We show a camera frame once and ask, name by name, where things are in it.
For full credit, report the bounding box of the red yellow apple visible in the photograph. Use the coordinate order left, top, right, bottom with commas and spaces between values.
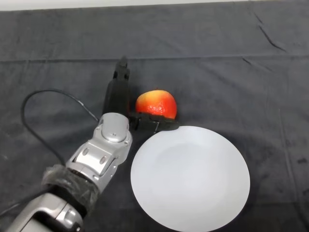
135, 88, 179, 120

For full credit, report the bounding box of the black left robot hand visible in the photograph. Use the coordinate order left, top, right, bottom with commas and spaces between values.
101, 55, 180, 134

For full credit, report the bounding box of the black cloth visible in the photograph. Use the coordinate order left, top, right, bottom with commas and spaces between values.
0, 1, 309, 232

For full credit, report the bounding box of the white round plate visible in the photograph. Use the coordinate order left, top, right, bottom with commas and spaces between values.
130, 125, 251, 232

